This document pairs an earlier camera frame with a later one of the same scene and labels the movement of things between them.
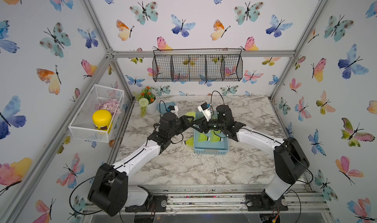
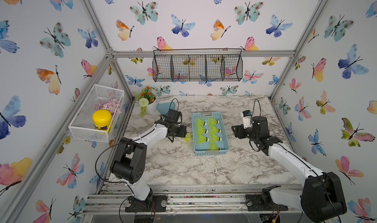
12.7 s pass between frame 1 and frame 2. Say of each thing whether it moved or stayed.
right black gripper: moved
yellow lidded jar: stayed
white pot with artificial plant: stayed
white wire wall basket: stayed
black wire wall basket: stayed
